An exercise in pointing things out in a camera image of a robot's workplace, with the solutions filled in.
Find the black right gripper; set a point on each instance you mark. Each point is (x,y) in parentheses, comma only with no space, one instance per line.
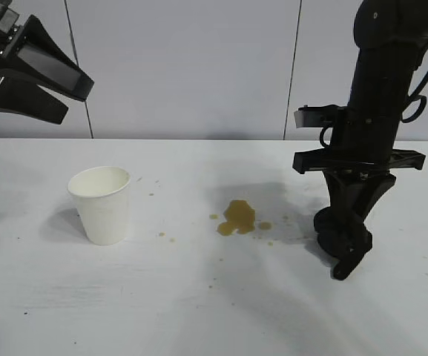
(365,137)

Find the black cloth rag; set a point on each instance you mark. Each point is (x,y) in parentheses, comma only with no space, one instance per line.
(324,231)

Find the white paper cup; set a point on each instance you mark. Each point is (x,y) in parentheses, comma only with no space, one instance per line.
(102,211)

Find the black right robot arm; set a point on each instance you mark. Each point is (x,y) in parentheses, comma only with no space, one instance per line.
(384,55)

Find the small brown liquid drop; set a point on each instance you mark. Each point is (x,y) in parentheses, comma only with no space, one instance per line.
(213,216)
(263,225)

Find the brown liquid puddle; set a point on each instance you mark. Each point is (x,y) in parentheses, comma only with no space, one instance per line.
(239,219)

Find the white table cover sheet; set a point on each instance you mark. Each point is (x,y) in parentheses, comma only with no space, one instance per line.
(199,296)

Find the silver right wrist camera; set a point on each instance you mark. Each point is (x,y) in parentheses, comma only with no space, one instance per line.
(310,115)

